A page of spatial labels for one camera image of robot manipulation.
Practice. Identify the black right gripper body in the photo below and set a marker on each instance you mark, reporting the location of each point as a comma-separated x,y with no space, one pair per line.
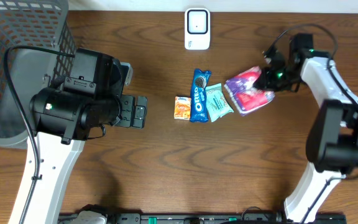
268,78

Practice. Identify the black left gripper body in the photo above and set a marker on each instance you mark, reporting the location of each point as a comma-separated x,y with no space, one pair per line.
133,112

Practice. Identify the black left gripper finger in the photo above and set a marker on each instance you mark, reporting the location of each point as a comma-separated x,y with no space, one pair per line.
140,112
128,105

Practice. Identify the purple pink tissue pack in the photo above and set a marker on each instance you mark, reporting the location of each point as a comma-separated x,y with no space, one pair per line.
245,97

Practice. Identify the orange tissue pack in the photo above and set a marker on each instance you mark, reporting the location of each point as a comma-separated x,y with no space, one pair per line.
182,109

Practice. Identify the blue Oreo cookie pack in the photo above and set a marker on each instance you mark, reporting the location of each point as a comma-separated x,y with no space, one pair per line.
198,96

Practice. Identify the mint green tissue pack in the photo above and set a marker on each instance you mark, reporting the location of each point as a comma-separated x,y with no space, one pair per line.
216,103

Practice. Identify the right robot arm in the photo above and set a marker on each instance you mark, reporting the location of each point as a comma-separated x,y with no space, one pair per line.
332,143

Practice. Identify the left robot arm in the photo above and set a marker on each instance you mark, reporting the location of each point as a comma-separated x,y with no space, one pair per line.
59,121

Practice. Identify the grey plastic mesh basket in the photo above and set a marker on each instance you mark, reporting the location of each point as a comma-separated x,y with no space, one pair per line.
37,45

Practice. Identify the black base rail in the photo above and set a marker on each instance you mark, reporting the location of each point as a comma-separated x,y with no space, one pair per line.
98,214

